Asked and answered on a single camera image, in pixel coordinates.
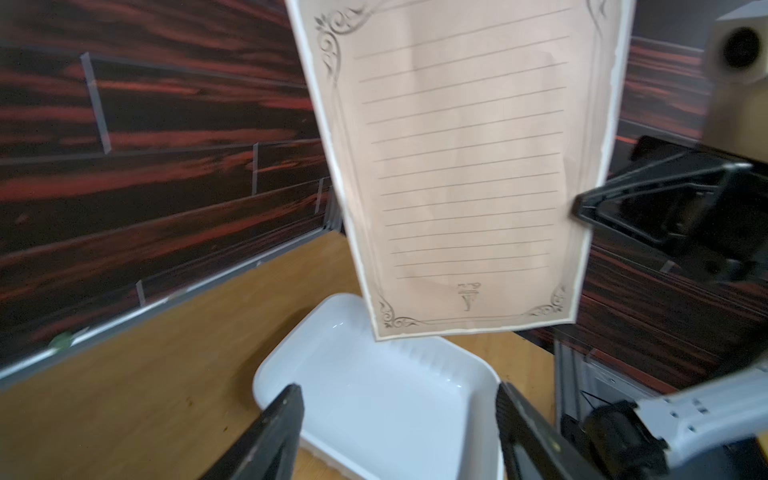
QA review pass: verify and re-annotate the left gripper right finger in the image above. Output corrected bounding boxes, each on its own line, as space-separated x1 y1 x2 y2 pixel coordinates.
495 382 604 479

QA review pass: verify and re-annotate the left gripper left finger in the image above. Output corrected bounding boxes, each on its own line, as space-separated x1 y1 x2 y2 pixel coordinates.
200 384 305 480

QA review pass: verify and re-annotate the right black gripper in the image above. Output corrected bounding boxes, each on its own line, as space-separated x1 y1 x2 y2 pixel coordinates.
571 136 767 282

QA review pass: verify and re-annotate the stationery paper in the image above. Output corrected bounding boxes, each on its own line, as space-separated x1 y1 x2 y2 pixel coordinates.
286 0 635 341

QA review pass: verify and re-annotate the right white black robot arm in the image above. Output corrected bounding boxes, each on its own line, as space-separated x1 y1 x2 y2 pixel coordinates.
572 136 767 479

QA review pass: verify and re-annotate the white plastic storage tray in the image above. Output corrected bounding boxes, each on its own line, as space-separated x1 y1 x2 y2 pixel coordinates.
252 293 504 479

